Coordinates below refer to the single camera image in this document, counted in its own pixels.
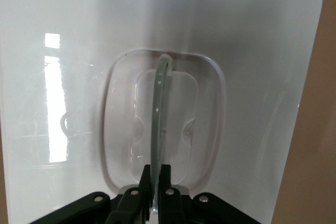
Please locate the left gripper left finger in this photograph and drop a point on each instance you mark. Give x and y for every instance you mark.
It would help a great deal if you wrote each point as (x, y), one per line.
(131, 205)

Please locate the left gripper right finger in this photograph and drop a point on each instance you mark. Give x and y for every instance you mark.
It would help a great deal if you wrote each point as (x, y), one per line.
(170, 205)

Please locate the white box lid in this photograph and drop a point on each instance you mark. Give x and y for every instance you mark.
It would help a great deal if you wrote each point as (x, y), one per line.
(210, 24)

